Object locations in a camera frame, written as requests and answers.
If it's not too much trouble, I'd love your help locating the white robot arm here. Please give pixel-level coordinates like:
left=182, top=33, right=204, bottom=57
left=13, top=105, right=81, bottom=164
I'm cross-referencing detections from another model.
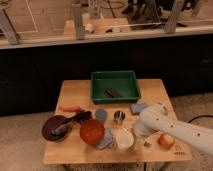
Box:
left=133, top=102, right=213, bottom=156

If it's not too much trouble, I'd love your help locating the metal cup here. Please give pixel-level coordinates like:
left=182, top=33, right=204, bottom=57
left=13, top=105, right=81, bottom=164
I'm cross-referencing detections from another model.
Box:
left=114, top=111, right=125, bottom=125

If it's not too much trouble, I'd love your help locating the white plastic cup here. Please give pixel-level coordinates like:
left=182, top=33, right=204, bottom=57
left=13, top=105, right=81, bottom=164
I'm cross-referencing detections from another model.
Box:
left=116, top=129, right=134, bottom=150

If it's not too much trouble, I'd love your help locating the dark object in tray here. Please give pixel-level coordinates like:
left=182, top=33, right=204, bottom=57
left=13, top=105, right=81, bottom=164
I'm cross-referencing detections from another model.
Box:
left=105, top=88, right=121, bottom=98

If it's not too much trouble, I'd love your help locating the green plastic tray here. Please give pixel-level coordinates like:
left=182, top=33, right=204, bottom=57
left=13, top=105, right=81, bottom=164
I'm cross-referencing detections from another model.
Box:
left=90, top=70, right=141, bottom=104

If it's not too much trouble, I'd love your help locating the blue round lid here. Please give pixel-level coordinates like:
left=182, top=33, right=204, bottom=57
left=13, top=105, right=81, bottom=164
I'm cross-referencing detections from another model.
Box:
left=95, top=109, right=107, bottom=123

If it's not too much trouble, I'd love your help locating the blue sponge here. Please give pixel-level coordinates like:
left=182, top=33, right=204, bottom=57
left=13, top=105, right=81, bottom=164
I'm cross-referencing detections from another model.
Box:
left=130, top=103, right=147, bottom=115

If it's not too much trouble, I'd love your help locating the orange carrot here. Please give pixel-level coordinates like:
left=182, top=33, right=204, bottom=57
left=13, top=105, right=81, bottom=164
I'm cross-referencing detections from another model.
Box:
left=59, top=106, right=81, bottom=112

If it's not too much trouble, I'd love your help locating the red bowl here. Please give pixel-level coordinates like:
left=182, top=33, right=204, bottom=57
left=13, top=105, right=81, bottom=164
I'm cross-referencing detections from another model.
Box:
left=80, top=119, right=105, bottom=145

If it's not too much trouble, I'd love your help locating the wooden table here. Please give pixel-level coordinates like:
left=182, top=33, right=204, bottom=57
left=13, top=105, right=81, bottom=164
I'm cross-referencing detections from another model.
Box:
left=43, top=79, right=192, bottom=164

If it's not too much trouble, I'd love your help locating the grey-blue cloth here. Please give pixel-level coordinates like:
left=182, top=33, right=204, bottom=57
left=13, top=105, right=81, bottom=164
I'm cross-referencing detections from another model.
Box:
left=96, top=128, right=115, bottom=150

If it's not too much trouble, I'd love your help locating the orange fruit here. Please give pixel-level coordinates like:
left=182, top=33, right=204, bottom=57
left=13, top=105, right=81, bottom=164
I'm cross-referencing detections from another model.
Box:
left=158, top=134, right=175, bottom=150

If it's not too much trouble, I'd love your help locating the black handled spoon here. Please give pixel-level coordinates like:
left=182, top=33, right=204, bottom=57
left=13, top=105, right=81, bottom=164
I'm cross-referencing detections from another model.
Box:
left=50, top=111, right=92, bottom=136

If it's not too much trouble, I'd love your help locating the black cable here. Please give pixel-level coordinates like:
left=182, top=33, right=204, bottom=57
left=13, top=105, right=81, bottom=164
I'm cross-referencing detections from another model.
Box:
left=188, top=115, right=213, bottom=124

